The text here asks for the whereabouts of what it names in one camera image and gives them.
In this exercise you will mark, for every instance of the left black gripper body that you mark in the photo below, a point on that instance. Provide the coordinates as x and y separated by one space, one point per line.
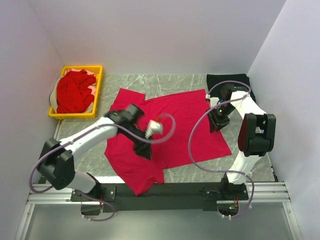
138 143

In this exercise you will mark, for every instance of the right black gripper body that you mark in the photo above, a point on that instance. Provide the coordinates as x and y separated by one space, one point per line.
220 114

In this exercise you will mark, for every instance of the crimson red t shirt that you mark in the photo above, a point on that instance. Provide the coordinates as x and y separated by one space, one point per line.
137 172

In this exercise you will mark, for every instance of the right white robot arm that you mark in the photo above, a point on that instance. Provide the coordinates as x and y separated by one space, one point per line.
256 135

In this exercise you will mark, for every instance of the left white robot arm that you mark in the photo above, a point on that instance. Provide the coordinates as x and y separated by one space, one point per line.
58 164

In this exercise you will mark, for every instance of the folded black t shirt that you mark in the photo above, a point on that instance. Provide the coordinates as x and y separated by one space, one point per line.
221 86

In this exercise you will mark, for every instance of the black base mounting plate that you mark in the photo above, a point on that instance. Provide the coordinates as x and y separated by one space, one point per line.
173 196

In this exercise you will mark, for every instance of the dark red t shirt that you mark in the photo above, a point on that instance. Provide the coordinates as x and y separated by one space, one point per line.
73 93

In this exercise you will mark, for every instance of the yellow plastic basket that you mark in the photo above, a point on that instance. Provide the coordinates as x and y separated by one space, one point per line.
90 113

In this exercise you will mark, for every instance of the beige cloth in basket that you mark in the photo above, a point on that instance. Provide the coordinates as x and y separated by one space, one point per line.
53 99

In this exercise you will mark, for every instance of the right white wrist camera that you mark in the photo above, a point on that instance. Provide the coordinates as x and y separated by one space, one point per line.
212 101

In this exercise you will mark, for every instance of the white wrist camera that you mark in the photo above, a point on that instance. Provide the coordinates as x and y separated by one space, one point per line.
153 127
212 101

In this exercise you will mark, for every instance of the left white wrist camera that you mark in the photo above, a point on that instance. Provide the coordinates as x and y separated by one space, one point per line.
153 127

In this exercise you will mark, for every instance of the aluminium frame rail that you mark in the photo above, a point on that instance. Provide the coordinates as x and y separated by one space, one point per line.
263 192

